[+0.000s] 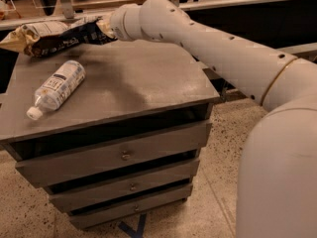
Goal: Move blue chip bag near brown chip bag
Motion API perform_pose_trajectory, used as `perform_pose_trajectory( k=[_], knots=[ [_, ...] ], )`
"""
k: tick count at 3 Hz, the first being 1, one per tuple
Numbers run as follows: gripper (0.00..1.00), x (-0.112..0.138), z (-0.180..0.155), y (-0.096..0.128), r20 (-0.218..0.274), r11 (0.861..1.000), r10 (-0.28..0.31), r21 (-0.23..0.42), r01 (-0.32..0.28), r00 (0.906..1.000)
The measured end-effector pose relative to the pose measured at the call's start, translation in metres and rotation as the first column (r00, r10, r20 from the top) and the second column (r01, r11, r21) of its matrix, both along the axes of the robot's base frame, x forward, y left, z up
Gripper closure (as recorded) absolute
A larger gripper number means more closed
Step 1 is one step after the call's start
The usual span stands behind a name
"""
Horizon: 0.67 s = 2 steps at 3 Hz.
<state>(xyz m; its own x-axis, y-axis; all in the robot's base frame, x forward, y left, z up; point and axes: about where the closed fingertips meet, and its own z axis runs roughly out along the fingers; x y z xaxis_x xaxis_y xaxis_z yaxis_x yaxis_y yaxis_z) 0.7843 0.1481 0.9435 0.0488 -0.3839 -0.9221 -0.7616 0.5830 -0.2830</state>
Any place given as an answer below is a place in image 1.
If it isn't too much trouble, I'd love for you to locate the grey drawer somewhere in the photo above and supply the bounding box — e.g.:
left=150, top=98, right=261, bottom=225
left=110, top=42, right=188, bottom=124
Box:
left=16, top=121, right=211, bottom=187
left=49, top=158, right=199, bottom=212
left=69, top=181, right=192, bottom=229

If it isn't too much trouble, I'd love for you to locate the clear plastic water bottle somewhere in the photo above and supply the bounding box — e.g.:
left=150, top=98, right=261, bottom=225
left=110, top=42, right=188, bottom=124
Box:
left=27, top=60, right=86, bottom=120

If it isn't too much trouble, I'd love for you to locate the blue tape cross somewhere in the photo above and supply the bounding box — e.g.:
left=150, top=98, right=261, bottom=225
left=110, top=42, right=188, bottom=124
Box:
left=118, top=213, right=148, bottom=238

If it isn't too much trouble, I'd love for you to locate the top grey drawer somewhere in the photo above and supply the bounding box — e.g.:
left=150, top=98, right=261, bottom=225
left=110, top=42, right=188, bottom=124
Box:
left=16, top=121, right=211, bottom=187

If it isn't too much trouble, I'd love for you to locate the grey metal railing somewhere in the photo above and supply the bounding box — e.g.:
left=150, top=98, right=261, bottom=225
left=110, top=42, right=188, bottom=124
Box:
left=0, top=0, right=317, bottom=102

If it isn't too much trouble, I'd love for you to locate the middle grey drawer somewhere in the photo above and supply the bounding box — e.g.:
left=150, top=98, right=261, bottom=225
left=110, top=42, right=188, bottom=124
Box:
left=49, top=158, right=199, bottom=212

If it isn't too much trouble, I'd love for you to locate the blue chip bag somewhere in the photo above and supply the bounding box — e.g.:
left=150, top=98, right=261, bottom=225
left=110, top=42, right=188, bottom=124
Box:
left=42, top=17, right=117, bottom=50

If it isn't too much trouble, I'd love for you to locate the brown chip bag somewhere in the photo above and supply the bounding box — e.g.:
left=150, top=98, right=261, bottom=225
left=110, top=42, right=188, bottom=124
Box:
left=0, top=21, right=79, bottom=58

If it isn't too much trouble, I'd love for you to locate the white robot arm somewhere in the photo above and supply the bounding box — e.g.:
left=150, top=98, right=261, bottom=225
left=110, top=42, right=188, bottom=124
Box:
left=98, top=0, right=317, bottom=238

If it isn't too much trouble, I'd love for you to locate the bottom grey drawer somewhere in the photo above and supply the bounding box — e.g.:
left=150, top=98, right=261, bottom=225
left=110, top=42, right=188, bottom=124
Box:
left=69, top=181, right=192, bottom=229

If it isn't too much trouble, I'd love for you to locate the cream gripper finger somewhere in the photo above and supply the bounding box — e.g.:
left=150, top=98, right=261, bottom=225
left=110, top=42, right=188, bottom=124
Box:
left=96, top=14, right=116, bottom=39

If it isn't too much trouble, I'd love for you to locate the grey drawer cabinet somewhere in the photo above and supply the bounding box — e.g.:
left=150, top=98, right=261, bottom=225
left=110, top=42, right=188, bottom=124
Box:
left=0, top=41, right=218, bottom=217

